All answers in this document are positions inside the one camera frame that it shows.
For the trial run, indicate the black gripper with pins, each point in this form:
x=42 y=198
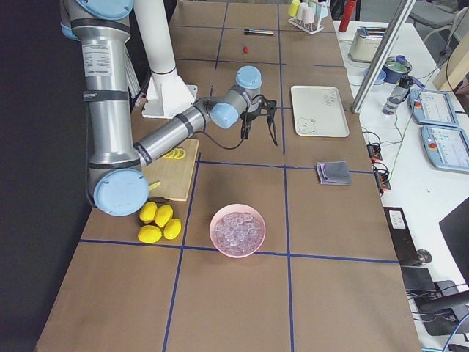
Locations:
x=248 y=119

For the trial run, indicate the steel muddler with black tip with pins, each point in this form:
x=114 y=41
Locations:
x=261 y=32

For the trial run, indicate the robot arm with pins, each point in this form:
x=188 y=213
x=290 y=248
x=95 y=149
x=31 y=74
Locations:
x=117 y=185

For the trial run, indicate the yellow plastic cup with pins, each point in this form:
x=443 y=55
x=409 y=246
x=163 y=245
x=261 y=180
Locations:
x=293 y=8

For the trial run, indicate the pink plastic cup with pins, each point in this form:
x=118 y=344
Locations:
x=308 y=16

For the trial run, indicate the white plastic cup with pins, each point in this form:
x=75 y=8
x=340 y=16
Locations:
x=301 y=9

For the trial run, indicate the pink bowl of ice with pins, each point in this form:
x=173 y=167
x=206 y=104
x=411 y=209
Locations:
x=237 y=230

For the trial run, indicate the cream bear serving tray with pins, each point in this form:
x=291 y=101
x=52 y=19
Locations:
x=318 y=112

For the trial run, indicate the lemon slices stack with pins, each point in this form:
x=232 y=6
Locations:
x=177 y=153

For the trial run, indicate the grey folded cloth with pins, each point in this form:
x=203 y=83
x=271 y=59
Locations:
x=334 y=173

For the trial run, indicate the wooden cutting board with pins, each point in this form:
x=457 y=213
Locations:
x=174 y=175

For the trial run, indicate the yellow-green plastic knife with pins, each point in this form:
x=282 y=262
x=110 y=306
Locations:
x=154 y=185

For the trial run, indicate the blue bowl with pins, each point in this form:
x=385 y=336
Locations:
x=380 y=79

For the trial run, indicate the red bottle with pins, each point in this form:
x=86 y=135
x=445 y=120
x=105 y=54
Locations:
x=349 y=7

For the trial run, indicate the yellow lemon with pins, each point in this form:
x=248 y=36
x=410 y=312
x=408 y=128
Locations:
x=149 y=234
x=163 y=215
x=172 y=229
x=147 y=212

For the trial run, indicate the clear water bottle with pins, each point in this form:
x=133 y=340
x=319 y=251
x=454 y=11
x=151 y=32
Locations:
x=398 y=95

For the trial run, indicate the blue saucepan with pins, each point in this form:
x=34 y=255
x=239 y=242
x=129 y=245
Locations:
x=395 y=67

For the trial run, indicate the blue teach pendant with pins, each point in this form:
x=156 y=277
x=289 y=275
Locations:
x=431 y=107
x=446 y=147

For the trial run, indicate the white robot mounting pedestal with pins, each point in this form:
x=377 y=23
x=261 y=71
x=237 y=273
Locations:
x=167 y=93

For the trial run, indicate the white wire cup rack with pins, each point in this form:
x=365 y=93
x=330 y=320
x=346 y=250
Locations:
x=322 y=11

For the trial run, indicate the aluminium frame post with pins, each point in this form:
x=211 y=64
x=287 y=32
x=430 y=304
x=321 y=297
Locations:
x=398 y=20

